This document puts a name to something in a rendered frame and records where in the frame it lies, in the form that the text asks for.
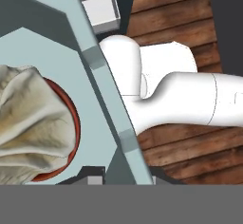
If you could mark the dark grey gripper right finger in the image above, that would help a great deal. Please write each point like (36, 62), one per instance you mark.
(163, 177)

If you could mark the red round plate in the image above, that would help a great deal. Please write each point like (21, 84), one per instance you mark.
(74, 120)

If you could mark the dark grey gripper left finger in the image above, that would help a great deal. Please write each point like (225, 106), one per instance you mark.
(92, 171)

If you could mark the white pleated dumpling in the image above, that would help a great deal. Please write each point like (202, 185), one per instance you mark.
(31, 120)

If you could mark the grey tupperware container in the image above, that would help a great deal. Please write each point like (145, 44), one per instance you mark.
(101, 9)

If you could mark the pale blue tupperware container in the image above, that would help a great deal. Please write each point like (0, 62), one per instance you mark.
(95, 107)

